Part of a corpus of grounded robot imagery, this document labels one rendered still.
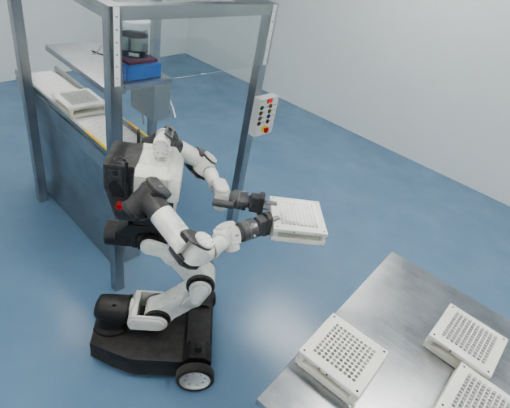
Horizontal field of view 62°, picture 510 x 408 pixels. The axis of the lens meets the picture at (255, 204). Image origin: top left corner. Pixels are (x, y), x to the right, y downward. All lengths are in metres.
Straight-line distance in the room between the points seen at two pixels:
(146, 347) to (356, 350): 1.19
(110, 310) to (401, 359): 1.42
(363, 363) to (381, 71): 4.08
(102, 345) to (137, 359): 0.20
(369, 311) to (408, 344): 0.19
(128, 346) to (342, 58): 4.17
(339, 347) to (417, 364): 0.34
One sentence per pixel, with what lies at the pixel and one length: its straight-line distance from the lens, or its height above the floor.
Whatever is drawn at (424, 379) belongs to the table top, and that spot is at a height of 0.85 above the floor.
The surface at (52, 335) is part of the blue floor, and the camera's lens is 2.73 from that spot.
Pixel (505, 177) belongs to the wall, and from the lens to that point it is 5.15.
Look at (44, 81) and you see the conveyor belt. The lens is 3.37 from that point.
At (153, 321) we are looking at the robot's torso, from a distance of 2.33.
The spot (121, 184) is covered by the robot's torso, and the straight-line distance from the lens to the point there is 1.77.
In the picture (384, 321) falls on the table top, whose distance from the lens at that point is 1.89.
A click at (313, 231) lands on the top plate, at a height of 1.03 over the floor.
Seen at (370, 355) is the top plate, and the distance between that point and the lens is 1.66.
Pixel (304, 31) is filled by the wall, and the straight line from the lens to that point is 5.72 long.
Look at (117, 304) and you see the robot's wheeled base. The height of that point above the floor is 0.35.
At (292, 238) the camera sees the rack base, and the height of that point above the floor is 0.99.
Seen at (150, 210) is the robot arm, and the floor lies 1.20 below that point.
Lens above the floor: 2.15
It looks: 35 degrees down
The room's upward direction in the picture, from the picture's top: 12 degrees clockwise
